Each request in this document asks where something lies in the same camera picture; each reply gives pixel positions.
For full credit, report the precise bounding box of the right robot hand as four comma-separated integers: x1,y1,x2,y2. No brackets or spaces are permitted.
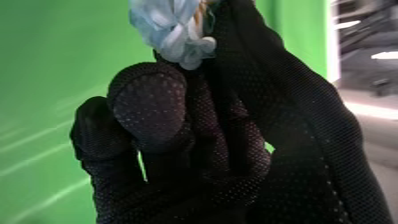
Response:
67,0,395,224

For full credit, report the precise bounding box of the blue flower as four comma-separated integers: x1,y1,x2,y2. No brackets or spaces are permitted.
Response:
127,0,220,71

